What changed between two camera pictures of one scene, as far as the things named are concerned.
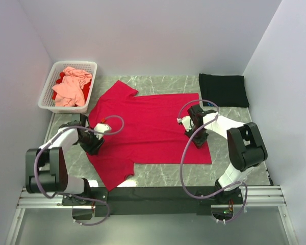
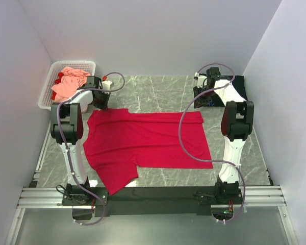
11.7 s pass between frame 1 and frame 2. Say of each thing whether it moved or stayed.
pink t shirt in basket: stayed
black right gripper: moved
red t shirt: moved
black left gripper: moved
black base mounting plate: stayed
